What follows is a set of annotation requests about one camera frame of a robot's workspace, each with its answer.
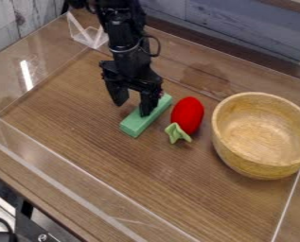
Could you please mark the red plush strawberry toy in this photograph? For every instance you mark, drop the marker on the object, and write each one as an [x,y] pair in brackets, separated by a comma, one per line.
[186,117]

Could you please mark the clear acrylic corner bracket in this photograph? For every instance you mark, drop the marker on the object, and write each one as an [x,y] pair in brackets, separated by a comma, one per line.
[93,37]

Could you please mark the green rectangular foam block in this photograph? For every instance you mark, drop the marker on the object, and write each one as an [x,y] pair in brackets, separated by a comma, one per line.
[134,124]

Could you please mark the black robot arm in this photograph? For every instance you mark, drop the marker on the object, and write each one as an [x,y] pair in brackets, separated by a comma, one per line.
[122,19]

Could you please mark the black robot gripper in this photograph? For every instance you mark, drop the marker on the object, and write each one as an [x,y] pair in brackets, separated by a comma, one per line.
[129,72]

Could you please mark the brown wooden bowl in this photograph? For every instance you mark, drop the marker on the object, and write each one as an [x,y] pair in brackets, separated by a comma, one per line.
[256,135]

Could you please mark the clear acrylic tray wall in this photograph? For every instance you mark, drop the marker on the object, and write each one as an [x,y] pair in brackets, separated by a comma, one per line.
[131,208]

